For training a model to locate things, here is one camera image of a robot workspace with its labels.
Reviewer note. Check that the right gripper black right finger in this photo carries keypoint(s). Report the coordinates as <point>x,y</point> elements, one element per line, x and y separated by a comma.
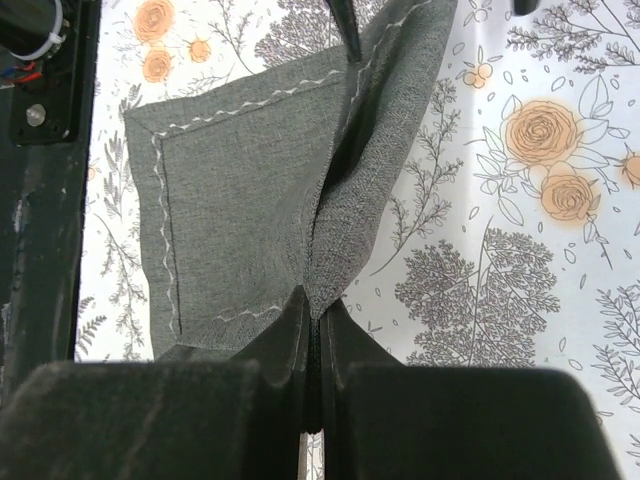
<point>386,420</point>

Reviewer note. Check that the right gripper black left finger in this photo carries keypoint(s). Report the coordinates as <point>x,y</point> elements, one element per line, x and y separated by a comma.
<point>234,419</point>

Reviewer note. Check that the grey cloth napkin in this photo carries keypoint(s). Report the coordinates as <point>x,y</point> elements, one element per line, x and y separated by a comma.
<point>274,181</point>

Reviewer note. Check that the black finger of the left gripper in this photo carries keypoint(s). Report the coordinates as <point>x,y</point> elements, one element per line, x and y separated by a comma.
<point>344,14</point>
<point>524,6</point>

